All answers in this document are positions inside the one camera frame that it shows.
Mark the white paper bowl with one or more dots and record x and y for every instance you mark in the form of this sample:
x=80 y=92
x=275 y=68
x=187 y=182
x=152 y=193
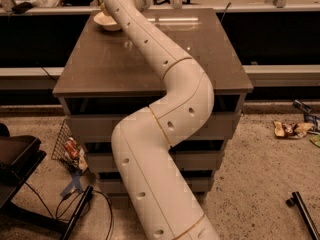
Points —
x=107 y=22

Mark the grey drawer cabinet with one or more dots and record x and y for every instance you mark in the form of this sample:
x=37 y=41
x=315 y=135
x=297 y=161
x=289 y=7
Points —
x=106 y=75

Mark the wire mesh basket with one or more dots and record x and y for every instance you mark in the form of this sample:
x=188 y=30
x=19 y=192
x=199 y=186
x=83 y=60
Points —
x=59 y=154

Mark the black stand leg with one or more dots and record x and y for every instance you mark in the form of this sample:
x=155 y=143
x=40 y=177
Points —
x=85 y=198

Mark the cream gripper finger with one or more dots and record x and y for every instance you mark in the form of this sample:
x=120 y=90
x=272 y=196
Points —
x=104 y=10

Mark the red snack packet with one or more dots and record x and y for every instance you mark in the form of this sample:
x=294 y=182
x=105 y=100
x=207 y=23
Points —
x=71 y=148

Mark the bottom grey drawer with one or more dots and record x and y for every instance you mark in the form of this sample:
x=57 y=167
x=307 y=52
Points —
x=116 y=186

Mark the black tray stand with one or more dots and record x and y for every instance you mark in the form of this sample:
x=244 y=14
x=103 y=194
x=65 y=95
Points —
x=19 y=157

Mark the black bar bottom right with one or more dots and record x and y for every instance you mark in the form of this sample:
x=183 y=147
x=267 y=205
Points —
x=296 y=200

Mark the top grey drawer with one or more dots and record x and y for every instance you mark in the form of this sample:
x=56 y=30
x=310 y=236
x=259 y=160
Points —
x=98 y=128

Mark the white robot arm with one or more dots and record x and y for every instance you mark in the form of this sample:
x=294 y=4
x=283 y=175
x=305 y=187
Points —
x=163 y=201

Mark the middle grey drawer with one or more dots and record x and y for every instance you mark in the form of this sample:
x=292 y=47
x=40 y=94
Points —
x=104 y=162

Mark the grey drawer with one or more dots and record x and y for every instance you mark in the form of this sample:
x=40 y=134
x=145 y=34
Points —
x=104 y=162
x=98 y=128
x=116 y=186

